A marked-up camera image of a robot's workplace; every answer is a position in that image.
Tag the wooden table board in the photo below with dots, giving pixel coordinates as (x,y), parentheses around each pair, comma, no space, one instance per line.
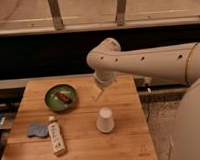
(129,140)

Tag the blue sponge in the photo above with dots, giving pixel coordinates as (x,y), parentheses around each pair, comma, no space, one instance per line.
(37,130)

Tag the white bottle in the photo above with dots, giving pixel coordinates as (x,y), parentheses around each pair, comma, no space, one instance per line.
(55,134)

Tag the metal post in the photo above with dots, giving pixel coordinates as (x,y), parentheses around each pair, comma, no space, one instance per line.
(120,14)
(56,14)

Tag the red brown item in bowl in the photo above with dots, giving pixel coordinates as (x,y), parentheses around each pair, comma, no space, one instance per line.
(63,97)

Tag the right metal post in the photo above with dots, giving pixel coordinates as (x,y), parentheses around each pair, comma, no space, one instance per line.
(120,14)

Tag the left metal post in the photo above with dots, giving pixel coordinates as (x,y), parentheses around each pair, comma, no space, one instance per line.
(56,14)

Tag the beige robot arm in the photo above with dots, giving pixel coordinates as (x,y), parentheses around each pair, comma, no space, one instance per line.
(175,62)

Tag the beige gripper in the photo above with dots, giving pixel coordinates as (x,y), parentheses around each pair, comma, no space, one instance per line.
(102,80)

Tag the white paper cup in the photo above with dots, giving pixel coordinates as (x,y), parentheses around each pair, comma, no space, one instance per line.
(105,121)

